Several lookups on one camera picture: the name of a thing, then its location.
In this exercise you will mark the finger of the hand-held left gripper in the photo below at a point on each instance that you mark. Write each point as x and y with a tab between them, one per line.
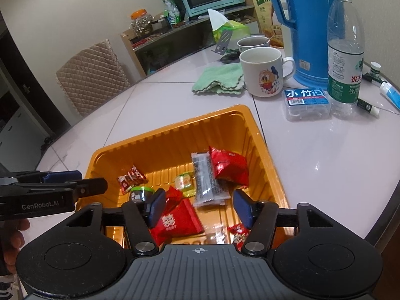
93	188
62	177

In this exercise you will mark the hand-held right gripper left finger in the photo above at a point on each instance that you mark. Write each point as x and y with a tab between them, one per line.
156	207

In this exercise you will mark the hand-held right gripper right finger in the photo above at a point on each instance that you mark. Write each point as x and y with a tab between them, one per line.
242	207

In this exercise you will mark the green snack packet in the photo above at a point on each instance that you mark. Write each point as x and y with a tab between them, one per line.
140	193

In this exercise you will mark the small red candy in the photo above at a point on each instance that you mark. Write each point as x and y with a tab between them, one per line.
237	232

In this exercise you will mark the large red pillow packet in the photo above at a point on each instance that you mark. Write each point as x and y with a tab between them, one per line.
181	222

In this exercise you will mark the green twist-wrapped candy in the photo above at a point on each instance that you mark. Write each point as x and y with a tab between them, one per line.
189	193

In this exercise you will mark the yellow candy packet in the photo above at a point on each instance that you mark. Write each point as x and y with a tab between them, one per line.
184	181

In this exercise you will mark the dark red striped candy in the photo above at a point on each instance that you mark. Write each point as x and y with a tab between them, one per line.
131	178

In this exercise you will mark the red gold snack packet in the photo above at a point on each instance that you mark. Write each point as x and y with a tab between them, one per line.
229	167

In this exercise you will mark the black clear snack packet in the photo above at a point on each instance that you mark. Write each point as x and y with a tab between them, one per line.
204	181

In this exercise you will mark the orange plastic tray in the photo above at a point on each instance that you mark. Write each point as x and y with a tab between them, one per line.
162	150

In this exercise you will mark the person's left hand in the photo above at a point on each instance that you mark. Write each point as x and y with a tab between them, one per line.
15	240

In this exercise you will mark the dark striped cloth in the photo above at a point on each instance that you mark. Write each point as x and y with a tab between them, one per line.
9	287

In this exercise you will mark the dark door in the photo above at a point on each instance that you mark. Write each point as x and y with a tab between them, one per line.
28	90

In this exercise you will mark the quilted beige chair back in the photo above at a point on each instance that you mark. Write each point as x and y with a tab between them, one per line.
90	78

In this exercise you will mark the green cloth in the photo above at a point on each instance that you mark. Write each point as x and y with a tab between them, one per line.
215	79

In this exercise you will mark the white cartoon mug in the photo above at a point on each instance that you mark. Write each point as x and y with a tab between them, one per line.
259	68

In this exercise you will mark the black round lid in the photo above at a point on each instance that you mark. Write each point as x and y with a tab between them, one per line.
229	58

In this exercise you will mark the black white lip balm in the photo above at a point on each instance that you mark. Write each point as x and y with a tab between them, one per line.
368	106

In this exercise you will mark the white dotted mug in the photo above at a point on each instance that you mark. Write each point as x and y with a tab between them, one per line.
250	42

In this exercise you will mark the grey phone stand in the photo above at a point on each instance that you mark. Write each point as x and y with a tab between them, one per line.
225	40

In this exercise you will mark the glass jar orange lid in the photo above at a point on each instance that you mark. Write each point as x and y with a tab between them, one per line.
142	25

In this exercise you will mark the clear water bottle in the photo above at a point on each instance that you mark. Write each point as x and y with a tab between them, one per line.
345	68

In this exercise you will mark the wooden shelf unit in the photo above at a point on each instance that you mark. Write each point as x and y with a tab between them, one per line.
187	37

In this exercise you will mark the green tissue pack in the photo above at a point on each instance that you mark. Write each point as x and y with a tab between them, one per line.
237	29

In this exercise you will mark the blue white tube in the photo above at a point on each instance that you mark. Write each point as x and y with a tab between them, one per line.
392	95

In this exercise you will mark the green white bag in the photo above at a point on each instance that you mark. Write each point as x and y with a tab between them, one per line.
172	12

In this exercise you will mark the yellow green snack box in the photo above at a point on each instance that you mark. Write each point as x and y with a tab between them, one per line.
259	12

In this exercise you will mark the blue thermos jug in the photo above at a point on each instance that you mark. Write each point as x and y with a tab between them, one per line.
312	22

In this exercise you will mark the white jar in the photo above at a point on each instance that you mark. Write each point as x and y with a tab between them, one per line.
282	6

